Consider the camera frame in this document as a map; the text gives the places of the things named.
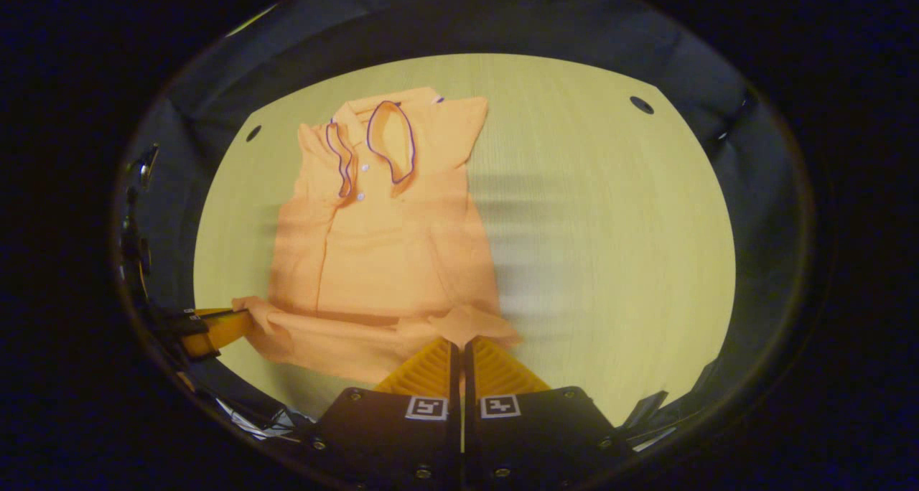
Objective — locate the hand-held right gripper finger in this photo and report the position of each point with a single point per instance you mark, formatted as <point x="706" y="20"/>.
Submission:
<point x="454" y="390"/>
<point x="469" y="390"/>

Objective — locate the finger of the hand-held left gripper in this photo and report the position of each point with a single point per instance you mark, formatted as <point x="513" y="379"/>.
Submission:
<point x="215" y="329"/>

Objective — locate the orange T-shirt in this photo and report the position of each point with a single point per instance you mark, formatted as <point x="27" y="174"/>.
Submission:
<point x="388" y="254"/>

